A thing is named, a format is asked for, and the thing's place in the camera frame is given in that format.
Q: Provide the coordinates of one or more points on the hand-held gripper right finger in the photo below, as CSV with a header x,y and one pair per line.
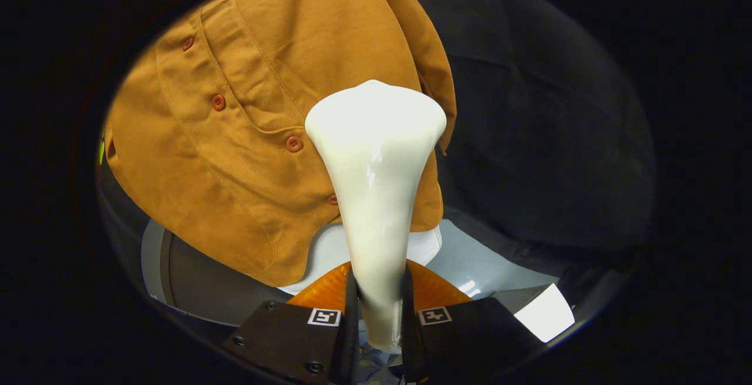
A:
x,y
409,338

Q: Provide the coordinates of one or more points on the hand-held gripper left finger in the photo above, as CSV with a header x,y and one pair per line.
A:
x,y
351,338

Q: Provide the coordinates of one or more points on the white garment steamer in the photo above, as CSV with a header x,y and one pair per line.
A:
x,y
376,167

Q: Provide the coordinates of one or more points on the orange-brown button shirt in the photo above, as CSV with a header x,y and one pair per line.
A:
x,y
235,167

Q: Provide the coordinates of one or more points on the white mannequin torso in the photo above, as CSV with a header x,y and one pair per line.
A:
x,y
320,255

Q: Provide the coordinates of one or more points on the grey cabinet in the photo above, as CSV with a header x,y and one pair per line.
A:
x,y
200,291

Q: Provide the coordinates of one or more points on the black backdrop cloth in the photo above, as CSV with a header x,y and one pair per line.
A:
x,y
529,138

